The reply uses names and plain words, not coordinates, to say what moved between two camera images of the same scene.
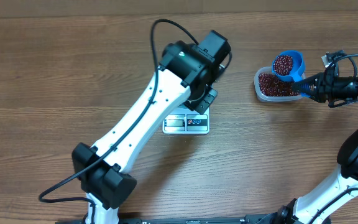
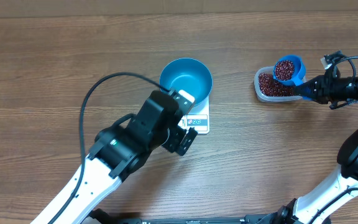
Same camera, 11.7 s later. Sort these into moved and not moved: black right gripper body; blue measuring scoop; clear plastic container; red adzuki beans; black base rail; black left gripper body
Moved: black left gripper body; blue measuring scoop
Not moved: clear plastic container; black base rail; black right gripper body; red adzuki beans
